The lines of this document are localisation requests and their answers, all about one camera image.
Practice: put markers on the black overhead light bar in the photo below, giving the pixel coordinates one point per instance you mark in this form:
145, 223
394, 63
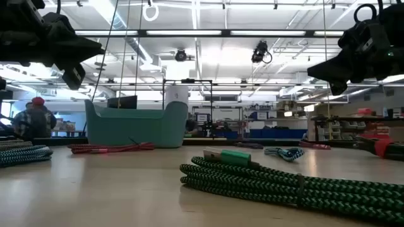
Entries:
225, 32

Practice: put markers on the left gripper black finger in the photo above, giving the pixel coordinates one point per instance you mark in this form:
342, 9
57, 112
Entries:
79, 50
73, 77

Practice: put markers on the round black ceiling camera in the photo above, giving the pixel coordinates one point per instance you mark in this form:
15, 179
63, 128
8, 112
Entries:
180, 55

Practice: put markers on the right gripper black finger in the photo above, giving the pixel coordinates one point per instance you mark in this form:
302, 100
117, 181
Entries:
337, 86
334, 67

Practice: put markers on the teal plastic bin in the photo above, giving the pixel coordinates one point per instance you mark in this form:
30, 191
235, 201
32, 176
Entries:
135, 129

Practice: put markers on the black monitor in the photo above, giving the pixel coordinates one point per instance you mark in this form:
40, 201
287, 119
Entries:
122, 102

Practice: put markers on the red storage bins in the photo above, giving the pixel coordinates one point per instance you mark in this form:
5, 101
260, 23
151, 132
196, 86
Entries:
380, 128

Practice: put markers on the black equipment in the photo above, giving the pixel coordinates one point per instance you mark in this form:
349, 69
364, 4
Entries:
214, 127

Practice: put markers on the black shelf rack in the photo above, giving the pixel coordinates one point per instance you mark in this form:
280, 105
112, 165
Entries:
347, 119

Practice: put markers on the black metal frame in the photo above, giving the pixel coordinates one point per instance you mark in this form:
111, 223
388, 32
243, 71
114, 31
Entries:
187, 81

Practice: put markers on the black table frame rail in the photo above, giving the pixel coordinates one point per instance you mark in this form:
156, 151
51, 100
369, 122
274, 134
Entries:
214, 142

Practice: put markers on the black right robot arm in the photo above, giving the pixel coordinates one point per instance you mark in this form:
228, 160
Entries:
397, 25

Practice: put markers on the white column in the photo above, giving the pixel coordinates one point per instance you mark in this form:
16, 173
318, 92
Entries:
176, 94

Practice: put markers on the black overhead camera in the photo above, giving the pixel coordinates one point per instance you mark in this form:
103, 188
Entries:
259, 52

